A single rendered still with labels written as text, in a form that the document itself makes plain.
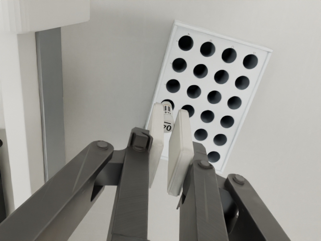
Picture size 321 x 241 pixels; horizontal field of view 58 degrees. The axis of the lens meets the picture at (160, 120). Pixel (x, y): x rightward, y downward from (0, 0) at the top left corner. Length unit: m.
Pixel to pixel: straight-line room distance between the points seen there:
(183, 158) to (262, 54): 0.14
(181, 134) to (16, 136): 0.10
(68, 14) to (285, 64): 0.21
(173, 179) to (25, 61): 0.10
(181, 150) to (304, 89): 0.19
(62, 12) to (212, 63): 0.13
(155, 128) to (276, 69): 0.17
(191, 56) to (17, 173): 0.16
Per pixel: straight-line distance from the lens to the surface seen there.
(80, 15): 0.20
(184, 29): 0.25
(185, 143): 0.17
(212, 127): 0.27
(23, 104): 0.18
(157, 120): 0.18
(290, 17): 0.30
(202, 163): 0.15
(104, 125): 0.31
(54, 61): 0.21
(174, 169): 0.16
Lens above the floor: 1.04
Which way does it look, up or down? 68 degrees down
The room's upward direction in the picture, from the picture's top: 176 degrees counter-clockwise
